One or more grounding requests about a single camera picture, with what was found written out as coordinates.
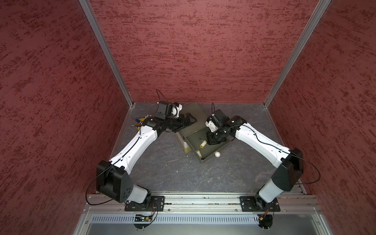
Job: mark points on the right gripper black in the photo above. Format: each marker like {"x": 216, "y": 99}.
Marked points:
{"x": 210, "y": 139}

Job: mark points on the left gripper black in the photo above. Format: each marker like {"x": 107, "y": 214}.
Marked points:
{"x": 182, "y": 123}

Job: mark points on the olive top drawer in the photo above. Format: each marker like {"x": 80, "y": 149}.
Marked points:
{"x": 209, "y": 151}

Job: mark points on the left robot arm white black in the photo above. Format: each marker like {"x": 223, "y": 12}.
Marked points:
{"x": 113, "y": 176}

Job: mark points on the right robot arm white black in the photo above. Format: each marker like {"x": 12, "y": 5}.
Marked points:
{"x": 289, "y": 163}

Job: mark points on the white middle drawer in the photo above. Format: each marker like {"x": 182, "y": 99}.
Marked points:
{"x": 180, "y": 139}

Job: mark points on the yellow bottom drawer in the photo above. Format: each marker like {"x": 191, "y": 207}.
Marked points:
{"x": 186, "y": 148}

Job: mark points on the yellow pencil cup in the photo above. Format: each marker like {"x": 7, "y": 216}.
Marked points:
{"x": 139, "y": 122}

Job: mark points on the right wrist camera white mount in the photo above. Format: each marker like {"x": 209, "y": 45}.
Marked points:
{"x": 211, "y": 123}

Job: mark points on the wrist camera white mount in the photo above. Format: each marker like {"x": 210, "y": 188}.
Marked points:
{"x": 211, "y": 123}
{"x": 176, "y": 109}

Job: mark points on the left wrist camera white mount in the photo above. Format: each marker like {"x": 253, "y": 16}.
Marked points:
{"x": 176, "y": 109}

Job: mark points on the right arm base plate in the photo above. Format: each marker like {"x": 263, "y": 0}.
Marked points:
{"x": 256, "y": 204}

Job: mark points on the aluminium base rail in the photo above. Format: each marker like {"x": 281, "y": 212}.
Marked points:
{"x": 289, "y": 210}

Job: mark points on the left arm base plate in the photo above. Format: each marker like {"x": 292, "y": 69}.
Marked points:
{"x": 151, "y": 204}

